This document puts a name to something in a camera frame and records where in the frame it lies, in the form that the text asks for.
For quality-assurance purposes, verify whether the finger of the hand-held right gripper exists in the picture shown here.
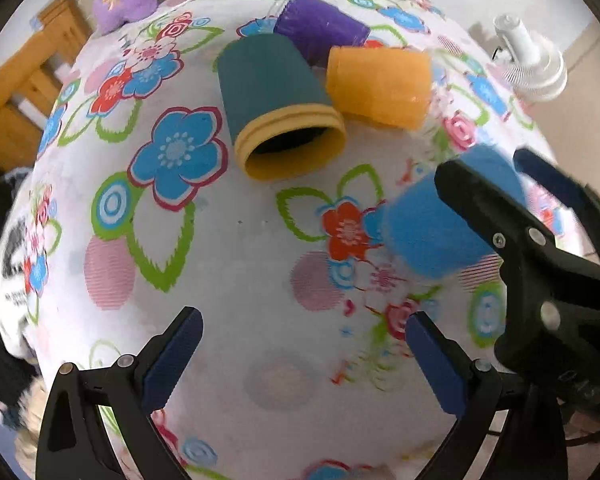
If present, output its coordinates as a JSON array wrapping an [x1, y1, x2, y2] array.
[[433, 159, 600, 312], [513, 148, 600, 286]]

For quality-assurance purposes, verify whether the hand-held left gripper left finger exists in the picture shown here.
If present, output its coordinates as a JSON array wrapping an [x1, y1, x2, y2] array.
[[35, 306, 204, 480]]

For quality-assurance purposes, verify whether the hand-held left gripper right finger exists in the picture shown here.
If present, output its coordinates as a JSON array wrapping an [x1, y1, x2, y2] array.
[[404, 311, 571, 480]]

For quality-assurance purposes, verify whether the blue cup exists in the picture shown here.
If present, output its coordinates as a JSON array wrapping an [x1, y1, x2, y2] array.
[[381, 143, 529, 279]]

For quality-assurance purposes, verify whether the orange cup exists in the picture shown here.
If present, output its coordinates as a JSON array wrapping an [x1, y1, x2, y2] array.
[[325, 46, 434, 130]]

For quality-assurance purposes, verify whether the purple cup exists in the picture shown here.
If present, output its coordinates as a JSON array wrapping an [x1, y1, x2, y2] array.
[[272, 0, 371, 69]]

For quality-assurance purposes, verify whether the teal cup with yellow rim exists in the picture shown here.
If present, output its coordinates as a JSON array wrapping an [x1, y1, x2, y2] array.
[[215, 35, 349, 182]]

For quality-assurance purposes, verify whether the white fan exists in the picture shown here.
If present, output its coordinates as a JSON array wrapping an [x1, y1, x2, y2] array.
[[492, 13, 569, 104]]

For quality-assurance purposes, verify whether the floral tablecloth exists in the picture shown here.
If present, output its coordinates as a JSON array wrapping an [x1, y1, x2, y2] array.
[[0, 0, 600, 480]]

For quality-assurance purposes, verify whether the white printed cloth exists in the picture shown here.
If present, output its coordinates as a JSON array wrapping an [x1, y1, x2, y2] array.
[[0, 212, 43, 361]]

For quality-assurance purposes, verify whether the wooden furniture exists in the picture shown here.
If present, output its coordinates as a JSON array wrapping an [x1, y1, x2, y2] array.
[[0, 0, 94, 172]]

